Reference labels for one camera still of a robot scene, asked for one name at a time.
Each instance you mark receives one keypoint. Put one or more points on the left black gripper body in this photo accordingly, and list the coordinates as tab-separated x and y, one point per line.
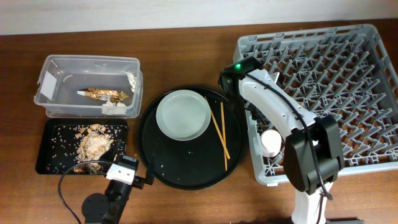
138	182

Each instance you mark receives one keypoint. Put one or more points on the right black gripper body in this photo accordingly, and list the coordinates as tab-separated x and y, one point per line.
237	101

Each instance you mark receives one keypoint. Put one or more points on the food scraps and rice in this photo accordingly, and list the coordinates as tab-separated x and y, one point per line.
94	142

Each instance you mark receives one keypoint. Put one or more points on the wooden chopstick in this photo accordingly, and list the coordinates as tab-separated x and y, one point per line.
223	135
226	153

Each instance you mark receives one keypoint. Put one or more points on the white napkin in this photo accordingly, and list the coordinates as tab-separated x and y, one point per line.
113	108

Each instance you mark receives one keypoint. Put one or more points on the grey round plate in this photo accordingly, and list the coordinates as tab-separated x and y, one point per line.
183	115

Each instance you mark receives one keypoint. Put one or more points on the brown snack wrapper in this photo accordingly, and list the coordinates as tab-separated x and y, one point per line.
103	95

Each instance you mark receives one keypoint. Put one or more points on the pink cup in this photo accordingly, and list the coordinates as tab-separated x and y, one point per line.
271	142

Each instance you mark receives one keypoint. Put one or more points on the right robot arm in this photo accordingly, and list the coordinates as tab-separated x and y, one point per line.
313	154

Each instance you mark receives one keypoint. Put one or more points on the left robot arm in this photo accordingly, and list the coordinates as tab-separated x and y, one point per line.
109	206

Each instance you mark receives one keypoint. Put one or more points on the grey dishwasher rack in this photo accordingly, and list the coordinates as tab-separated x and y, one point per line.
342	71

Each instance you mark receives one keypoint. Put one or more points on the black rectangular tray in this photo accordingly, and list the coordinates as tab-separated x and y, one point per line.
62	137

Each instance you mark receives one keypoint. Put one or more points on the round black serving tray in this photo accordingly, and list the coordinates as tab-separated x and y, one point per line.
198	163

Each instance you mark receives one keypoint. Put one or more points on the clear plastic bin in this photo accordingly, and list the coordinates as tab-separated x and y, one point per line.
63	75

